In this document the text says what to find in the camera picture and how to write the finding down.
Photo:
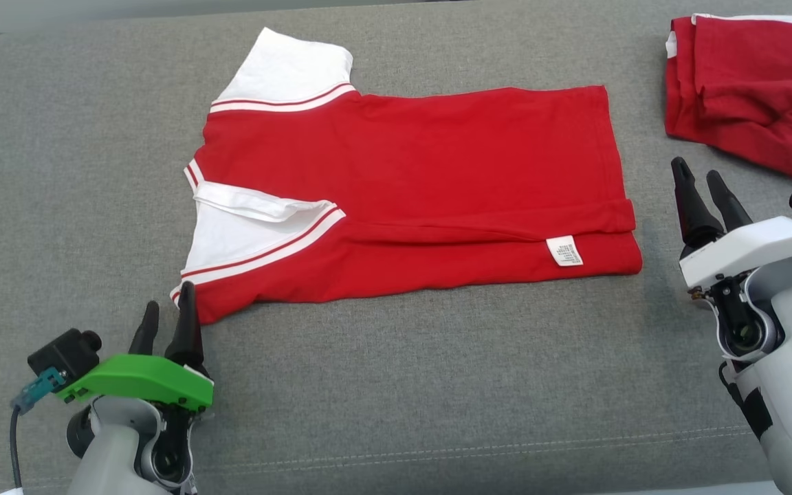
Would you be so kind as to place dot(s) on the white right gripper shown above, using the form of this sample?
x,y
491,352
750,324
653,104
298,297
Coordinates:
x,y
753,247

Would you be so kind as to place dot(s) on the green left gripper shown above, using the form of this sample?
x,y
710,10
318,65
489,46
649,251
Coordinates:
x,y
141,381

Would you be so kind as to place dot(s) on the red shorts white stripe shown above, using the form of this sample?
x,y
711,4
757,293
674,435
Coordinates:
x,y
760,82

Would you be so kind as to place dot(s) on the red jersey white sleeves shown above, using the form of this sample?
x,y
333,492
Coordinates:
x,y
423,165

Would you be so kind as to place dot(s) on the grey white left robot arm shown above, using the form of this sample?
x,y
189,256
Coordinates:
x,y
114,447

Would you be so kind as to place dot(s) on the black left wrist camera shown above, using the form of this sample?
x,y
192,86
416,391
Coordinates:
x,y
62,354

